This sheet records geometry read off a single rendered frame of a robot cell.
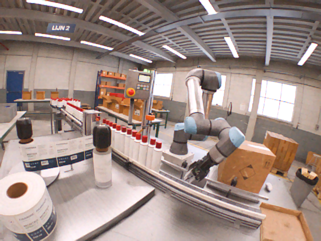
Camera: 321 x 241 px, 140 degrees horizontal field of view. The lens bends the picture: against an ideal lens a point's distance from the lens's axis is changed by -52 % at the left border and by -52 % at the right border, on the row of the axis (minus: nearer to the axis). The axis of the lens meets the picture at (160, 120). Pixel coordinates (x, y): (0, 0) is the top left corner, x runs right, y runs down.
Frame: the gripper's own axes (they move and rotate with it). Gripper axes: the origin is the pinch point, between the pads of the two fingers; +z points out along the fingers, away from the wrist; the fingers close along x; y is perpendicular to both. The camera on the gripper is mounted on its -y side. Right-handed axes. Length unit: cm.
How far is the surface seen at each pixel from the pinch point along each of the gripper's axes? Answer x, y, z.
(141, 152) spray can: -27.7, 3.7, 9.8
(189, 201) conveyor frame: 9.3, 6.0, 3.9
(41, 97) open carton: -510, 26, 302
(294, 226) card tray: 65, -2, -26
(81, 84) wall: -698, -221, 332
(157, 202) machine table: -0.5, 14.8, 12.3
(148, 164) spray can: -20.2, 2.2, 12.7
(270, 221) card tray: 50, -2, -18
